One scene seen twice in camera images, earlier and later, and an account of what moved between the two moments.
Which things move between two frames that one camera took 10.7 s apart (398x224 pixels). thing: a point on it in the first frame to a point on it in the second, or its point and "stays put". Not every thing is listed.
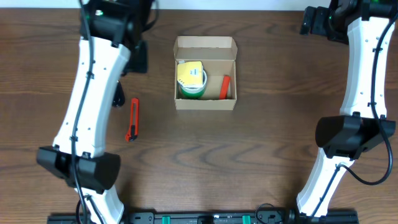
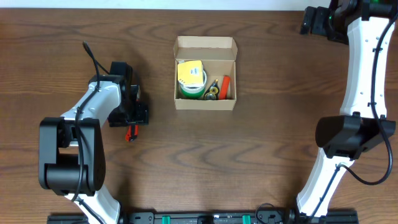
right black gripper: (313, 21) stays put
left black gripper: (137, 58) to (134, 117)
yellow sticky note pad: (190, 74) stays put
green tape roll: (194, 93) stays put
